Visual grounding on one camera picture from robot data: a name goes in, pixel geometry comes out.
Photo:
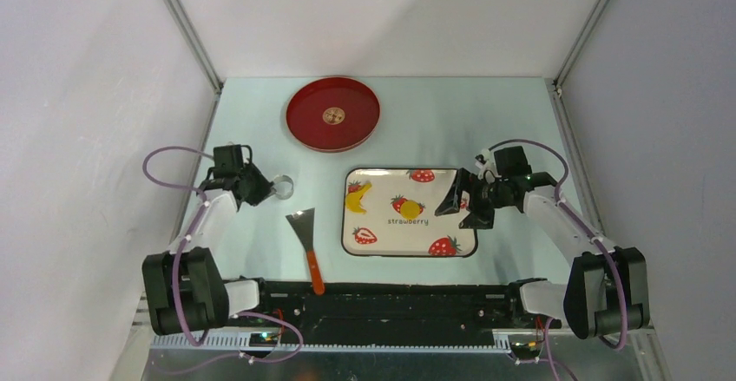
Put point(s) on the round red lacquer tray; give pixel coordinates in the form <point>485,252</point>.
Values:
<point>333,114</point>

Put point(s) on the yellow dough scrap strip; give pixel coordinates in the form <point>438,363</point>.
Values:
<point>353,199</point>

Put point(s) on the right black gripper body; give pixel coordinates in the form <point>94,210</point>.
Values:
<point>484,194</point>

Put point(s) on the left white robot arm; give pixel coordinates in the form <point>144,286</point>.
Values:
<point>185,291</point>

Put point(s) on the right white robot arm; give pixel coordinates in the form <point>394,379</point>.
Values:
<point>607,288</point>

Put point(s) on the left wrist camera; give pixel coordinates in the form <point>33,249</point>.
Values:
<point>228,159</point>

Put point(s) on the yellow dough ball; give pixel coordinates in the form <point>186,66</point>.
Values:
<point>410,209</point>

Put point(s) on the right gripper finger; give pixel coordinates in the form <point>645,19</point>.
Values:
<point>451,202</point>
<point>478,220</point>

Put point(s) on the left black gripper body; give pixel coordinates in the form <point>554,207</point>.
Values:
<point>258,187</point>

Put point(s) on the white strawberry print tray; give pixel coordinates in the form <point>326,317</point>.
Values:
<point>383,232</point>

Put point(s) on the orange handled metal scraper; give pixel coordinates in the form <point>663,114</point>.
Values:
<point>302,223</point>

